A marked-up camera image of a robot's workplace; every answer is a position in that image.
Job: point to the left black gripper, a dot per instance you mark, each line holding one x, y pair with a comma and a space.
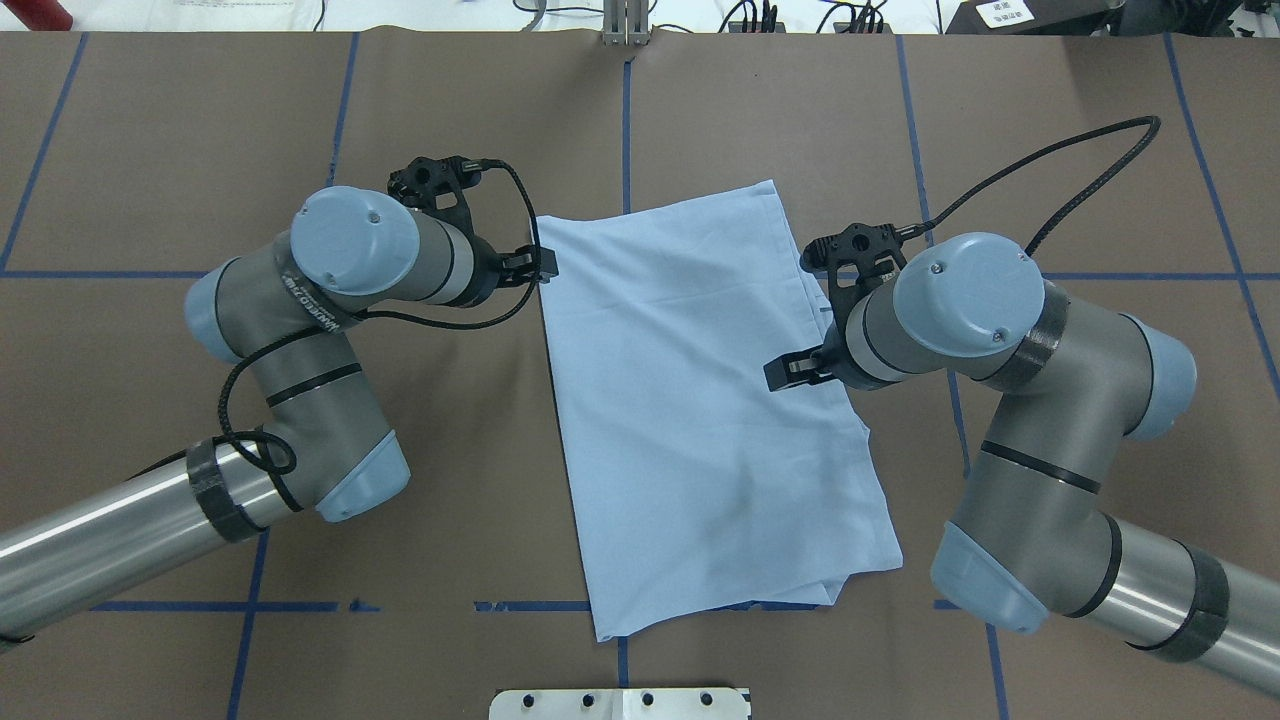
489, 273

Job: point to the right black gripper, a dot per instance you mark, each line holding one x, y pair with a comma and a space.
832, 364

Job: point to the light blue t-shirt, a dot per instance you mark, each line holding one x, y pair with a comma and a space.
694, 486

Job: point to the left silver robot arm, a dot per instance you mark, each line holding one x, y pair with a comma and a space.
299, 424

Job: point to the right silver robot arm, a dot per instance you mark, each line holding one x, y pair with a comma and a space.
1028, 540

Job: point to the red cylinder bottle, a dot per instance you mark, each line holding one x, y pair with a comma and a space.
41, 15

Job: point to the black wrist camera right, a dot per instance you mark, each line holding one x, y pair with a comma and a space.
799, 368

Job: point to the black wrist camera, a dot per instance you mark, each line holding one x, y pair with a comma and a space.
532, 264
799, 368

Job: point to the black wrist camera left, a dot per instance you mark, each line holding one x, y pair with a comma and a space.
532, 264

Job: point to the aluminium frame post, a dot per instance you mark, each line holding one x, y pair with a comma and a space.
626, 23

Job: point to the white metal mount base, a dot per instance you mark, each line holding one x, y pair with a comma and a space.
623, 703

